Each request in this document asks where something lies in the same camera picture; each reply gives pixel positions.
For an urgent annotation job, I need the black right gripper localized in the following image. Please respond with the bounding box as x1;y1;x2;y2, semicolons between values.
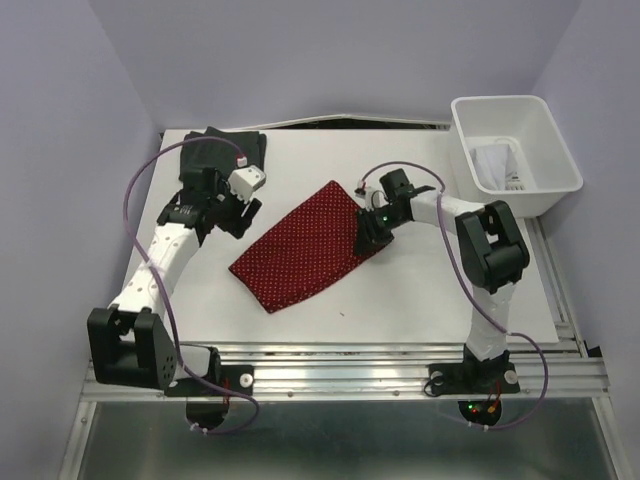
351;205;407;255

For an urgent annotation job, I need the red dotted skirt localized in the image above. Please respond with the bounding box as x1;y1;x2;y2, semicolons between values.
229;181;381;314

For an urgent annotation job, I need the dark grey dotted skirt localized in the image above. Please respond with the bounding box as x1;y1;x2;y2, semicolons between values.
179;127;267;183

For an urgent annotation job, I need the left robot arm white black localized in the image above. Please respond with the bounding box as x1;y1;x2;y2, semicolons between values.
87;166;266;394

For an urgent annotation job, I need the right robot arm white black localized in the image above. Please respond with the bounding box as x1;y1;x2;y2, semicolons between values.
354;169;530;397

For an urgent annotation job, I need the white garment in bin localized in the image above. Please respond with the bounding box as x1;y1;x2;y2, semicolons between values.
470;142;525;191

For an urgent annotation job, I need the white plastic bin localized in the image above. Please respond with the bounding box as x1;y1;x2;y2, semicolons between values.
448;95;583;218

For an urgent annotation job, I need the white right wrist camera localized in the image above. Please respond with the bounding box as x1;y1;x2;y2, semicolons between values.
354;179;387;211

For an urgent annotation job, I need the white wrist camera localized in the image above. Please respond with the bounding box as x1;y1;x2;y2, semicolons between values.
228;166;267;204
354;179;387;211

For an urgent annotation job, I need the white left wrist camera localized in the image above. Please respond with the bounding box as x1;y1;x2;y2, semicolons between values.
228;166;267;204

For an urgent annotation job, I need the aluminium rail frame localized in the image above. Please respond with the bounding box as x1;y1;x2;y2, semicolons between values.
79;342;612;401

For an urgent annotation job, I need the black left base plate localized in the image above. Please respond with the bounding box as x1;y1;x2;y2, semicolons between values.
164;364;255;398

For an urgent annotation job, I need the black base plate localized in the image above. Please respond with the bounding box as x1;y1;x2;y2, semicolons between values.
164;364;255;398
423;363;521;397

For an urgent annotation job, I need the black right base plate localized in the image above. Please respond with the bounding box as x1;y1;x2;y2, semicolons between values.
423;363;521;397

